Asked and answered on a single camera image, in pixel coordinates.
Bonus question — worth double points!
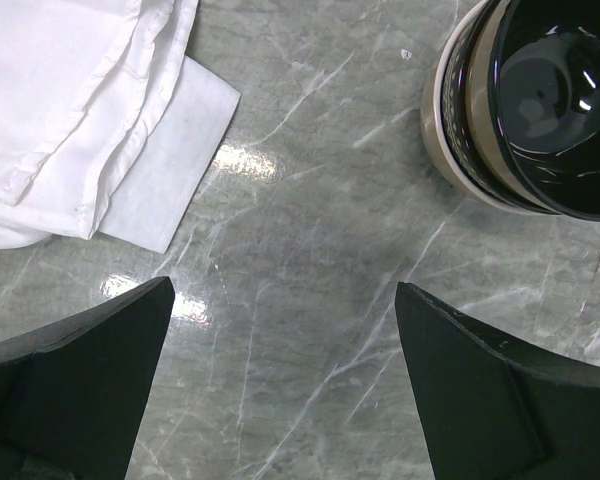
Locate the white cloth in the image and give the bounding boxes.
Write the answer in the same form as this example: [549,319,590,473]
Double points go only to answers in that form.
[0,1,240,253]

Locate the black patterned bowl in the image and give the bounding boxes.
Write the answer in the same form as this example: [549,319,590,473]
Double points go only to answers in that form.
[440,1,534,212]

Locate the cream floral bowl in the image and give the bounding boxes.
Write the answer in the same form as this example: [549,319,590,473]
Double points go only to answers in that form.
[420,4,539,216]

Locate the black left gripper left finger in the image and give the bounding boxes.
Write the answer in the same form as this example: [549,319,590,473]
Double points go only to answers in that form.
[0,277,175,479]

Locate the plain beige bowl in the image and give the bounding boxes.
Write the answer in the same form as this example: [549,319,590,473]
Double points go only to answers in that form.
[468,1,600,222]

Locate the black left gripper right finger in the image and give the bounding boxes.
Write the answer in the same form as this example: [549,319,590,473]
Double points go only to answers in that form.
[395,283,600,479]

